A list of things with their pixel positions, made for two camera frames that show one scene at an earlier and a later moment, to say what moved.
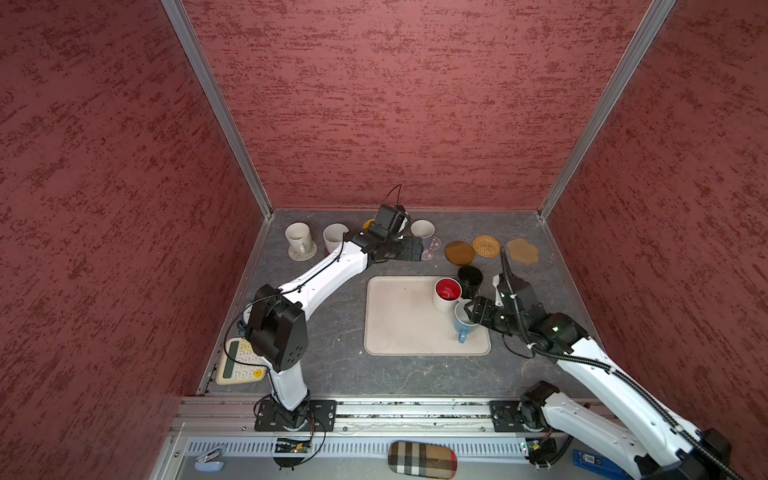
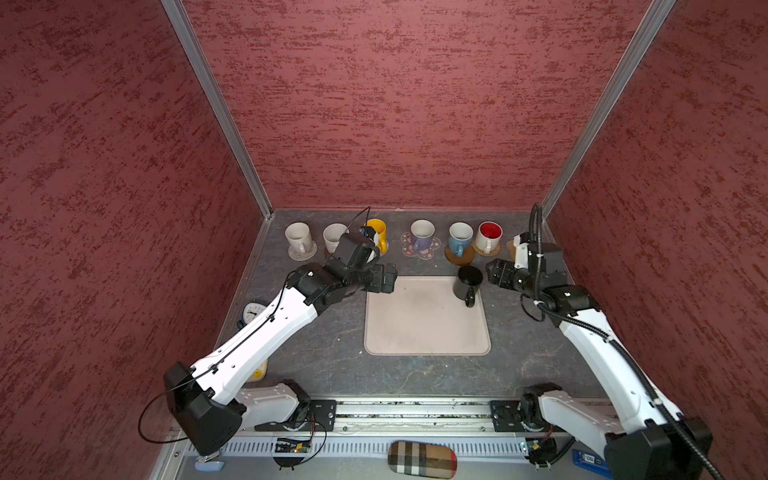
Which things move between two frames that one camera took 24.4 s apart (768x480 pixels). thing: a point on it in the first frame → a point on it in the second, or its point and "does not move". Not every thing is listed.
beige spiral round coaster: [303, 256] does not move
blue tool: [599, 463] does not move
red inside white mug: [447, 292] → [488, 237]
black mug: [470, 278] does not move
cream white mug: [299, 237] does not move
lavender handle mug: [425, 229] does not move
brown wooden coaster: [459, 253] does not move
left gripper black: [406, 247] → [375, 285]
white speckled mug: [334, 235] does not move
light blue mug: [463, 323] → [460, 236]
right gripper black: [481, 311] → [500, 269]
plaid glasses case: [420, 459] does not move
